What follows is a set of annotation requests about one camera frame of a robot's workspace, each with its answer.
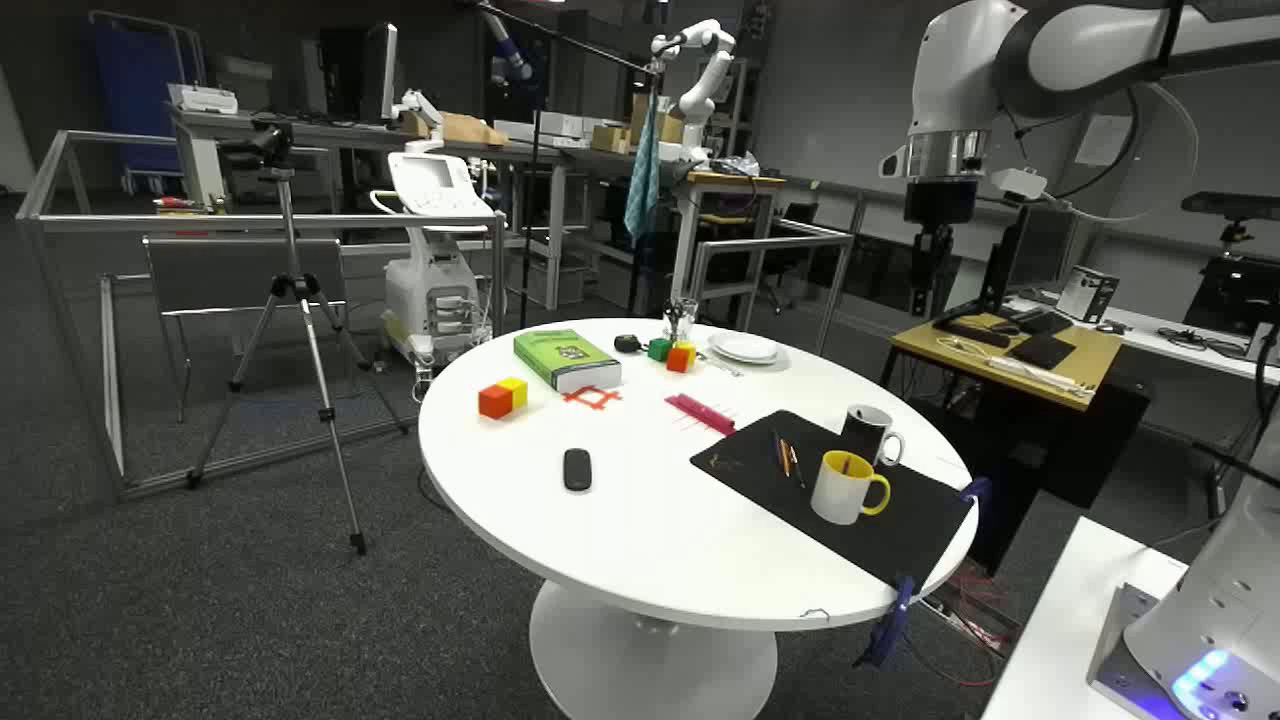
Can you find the grey camera tripod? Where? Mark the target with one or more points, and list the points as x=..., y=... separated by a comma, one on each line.
x=319, y=363

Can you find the wooden desk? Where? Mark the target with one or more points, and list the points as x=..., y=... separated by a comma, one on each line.
x=1003, y=363

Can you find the teal hanging cloth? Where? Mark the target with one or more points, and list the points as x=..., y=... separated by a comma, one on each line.
x=640, y=180

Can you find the green book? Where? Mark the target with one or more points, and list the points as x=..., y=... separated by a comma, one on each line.
x=561, y=358

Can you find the pink ruler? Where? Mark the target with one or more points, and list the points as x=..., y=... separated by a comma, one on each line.
x=703, y=412

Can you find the cardboard box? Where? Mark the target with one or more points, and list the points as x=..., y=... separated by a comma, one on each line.
x=613, y=137
x=469, y=130

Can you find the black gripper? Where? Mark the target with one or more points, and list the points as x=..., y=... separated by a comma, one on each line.
x=940, y=202

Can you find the black camera on tripod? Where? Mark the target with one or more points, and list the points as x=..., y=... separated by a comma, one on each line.
x=273, y=140

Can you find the small yellow cube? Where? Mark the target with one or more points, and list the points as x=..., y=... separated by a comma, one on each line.
x=517, y=389

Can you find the black computer mouse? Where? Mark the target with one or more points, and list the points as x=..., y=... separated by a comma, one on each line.
x=576, y=471

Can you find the green block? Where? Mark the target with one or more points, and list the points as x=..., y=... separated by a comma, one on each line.
x=656, y=351

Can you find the small black object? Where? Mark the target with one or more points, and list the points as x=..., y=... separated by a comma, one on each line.
x=631, y=343

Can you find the blue cabinet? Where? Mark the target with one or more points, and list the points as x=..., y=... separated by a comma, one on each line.
x=141, y=83

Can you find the small white background robot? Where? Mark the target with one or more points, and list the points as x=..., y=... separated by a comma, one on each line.
x=705, y=83

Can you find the clear glass holding utensils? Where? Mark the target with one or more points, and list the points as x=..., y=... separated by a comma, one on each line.
x=681, y=324

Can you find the black camera on stand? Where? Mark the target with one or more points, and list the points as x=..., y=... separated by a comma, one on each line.
x=1234, y=287

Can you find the small red cube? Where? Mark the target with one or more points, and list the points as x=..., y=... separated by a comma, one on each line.
x=492, y=401

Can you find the small white plate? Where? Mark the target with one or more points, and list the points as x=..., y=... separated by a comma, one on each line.
x=744, y=346

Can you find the orange pen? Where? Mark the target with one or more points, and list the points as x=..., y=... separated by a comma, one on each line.
x=790, y=463

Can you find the grey flat panel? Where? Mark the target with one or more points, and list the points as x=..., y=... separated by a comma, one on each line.
x=243, y=275

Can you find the aluminium frame railing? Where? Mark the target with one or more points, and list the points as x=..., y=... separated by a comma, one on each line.
x=264, y=220

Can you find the large white plate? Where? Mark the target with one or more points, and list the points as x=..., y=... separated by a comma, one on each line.
x=744, y=358

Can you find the white table pedestal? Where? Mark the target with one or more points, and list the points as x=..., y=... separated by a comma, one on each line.
x=640, y=663

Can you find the black rectangular mat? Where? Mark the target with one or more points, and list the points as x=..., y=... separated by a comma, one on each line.
x=920, y=534

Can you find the blue tape strip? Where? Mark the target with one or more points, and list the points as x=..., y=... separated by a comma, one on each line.
x=885, y=633
x=977, y=493

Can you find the silver cutlery piece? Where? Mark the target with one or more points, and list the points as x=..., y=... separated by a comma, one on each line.
x=716, y=367

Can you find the black boom stand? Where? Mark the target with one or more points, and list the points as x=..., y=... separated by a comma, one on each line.
x=534, y=212

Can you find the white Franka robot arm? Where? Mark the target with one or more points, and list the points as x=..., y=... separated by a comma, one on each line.
x=962, y=65

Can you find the white robot platform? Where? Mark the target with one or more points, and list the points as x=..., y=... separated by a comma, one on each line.
x=1053, y=624

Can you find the red plastic bracket frame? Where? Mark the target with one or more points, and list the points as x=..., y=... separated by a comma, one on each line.
x=593, y=397

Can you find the white box device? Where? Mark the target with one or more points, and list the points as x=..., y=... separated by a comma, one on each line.
x=203, y=135

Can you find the white equipment cart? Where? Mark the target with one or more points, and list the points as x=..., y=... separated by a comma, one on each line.
x=434, y=303

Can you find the orange red block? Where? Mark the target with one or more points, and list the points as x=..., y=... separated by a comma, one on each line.
x=681, y=358

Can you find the silver grey pen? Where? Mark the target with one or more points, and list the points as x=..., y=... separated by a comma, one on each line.
x=783, y=453

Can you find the small metal frame table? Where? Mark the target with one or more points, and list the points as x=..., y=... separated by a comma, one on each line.
x=761, y=247

